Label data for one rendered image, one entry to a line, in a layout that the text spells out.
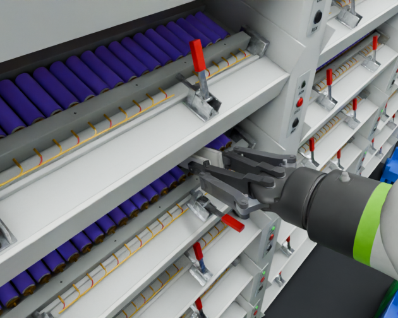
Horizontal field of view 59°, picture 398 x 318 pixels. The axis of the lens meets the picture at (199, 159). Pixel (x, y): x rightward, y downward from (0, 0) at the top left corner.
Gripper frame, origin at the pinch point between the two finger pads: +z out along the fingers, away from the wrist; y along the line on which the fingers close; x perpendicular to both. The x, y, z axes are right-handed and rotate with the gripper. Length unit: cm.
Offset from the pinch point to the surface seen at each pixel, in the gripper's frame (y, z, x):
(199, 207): -4.1, -2.8, -5.7
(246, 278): 13.0, 4.0, -45.0
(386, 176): 132, 5, -87
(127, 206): -12.7, 3.2, -2.2
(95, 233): -18.7, 2.7, -2.4
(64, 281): -25.4, 0.0, -3.5
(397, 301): 46, -24, -68
